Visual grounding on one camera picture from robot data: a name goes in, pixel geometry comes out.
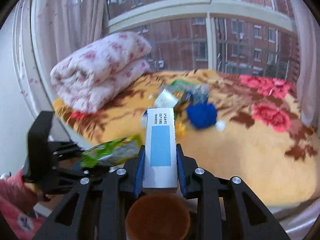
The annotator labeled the green snack wrapper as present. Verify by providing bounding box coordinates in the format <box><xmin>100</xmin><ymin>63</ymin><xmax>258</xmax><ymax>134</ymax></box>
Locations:
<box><xmin>81</xmin><ymin>134</ymin><xmax>142</xmax><ymax>168</ymax></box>

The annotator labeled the white blue paper box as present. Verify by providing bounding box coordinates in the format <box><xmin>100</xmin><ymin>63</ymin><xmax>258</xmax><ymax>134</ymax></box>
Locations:
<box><xmin>143</xmin><ymin>108</ymin><xmax>178</xmax><ymax>193</ymax></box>

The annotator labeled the green white plastic wrapper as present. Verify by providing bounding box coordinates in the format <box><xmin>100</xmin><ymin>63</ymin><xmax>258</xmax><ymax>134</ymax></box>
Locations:
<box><xmin>168</xmin><ymin>79</ymin><xmax>201</xmax><ymax>94</ymax></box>

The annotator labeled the pink patterned left sleeve forearm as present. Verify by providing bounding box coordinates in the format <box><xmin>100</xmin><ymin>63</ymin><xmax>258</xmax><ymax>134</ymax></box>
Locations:
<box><xmin>1</xmin><ymin>170</ymin><xmax>45</xmax><ymax>239</ymax></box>

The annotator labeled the orange plastic trash bin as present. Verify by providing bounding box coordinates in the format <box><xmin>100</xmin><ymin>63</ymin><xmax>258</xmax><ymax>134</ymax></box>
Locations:
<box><xmin>125</xmin><ymin>193</ymin><xmax>190</xmax><ymax>239</ymax></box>

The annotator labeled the white bottle cap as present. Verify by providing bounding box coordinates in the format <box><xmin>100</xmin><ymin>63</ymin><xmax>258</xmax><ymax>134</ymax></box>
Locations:
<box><xmin>215</xmin><ymin>120</ymin><xmax>226</xmax><ymax>132</ymax></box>

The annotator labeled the yellow floral bed blanket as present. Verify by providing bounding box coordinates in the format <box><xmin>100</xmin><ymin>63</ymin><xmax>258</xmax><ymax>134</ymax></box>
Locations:
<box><xmin>53</xmin><ymin>70</ymin><xmax>319</xmax><ymax>206</ymax></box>

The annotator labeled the folded floral white quilt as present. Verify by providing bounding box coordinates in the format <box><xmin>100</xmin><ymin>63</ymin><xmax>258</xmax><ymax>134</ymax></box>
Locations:
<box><xmin>50</xmin><ymin>31</ymin><xmax>151</xmax><ymax>114</ymax></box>

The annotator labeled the blue plastic bag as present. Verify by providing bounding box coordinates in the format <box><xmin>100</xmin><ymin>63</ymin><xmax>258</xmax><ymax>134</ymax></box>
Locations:
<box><xmin>185</xmin><ymin>103</ymin><xmax>217</xmax><ymax>129</ymax></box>

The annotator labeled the white silver small box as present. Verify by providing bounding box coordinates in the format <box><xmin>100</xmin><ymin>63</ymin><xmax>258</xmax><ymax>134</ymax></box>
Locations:
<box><xmin>153</xmin><ymin>89</ymin><xmax>179</xmax><ymax>108</ymax></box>

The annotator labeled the pink sheer left curtain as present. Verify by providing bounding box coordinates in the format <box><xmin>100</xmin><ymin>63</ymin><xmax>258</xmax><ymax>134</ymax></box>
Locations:
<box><xmin>12</xmin><ymin>0</ymin><xmax>106</xmax><ymax>118</ymax></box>

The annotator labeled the pink sheer curtain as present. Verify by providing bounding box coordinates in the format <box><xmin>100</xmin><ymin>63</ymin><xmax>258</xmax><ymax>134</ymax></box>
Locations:
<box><xmin>12</xmin><ymin>0</ymin><xmax>106</xmax><ymax>118</ymax></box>
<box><xmin>290</xmin><ymin>0</ymin><xmax>319</xmax><ymax>129</ymax></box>

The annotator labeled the pink sheer right curtain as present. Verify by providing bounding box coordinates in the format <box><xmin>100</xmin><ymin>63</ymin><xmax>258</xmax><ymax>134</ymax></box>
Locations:
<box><xmin>290</xmin><ymin>0</ymin><xmax>319</xmax><ymax>129</ymax></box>

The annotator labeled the white window frame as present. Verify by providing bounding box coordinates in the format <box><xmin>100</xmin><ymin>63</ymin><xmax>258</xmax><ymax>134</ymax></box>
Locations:
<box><xmin>107</xmin><ymin>0</ymin><xmax>299</xmax><ymax>77</ymax></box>

